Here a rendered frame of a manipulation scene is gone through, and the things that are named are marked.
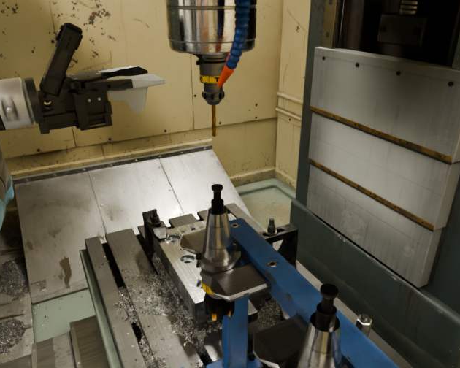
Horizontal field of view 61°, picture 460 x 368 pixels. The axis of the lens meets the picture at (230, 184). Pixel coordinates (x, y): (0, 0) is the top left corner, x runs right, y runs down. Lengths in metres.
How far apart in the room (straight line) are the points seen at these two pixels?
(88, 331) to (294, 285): 0.79
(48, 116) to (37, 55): 1.02
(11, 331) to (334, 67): 1.19
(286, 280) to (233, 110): 1.53
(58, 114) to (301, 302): 0.47
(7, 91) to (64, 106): 0.08
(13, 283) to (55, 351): 0.45
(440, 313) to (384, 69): 0.59
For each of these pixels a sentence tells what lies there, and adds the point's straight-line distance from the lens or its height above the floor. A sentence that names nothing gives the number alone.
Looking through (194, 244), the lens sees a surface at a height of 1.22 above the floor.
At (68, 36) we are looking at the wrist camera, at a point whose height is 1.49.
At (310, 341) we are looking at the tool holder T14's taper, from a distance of 0.38.
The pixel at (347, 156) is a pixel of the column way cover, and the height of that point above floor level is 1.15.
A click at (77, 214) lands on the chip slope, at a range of 1.69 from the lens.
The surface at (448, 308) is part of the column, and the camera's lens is 1.11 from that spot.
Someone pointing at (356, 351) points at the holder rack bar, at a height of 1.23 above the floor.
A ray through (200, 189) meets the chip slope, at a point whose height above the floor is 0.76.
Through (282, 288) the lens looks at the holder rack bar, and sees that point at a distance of 0.50.
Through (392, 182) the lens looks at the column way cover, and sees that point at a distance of 1.04.
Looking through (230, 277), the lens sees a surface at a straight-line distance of 0.53.
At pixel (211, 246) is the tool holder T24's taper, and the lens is 0.53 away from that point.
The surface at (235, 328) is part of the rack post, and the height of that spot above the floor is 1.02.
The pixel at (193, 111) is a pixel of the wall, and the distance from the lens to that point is 1.89.
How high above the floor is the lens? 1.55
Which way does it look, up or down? 26 degrees down
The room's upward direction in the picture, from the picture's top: straight up
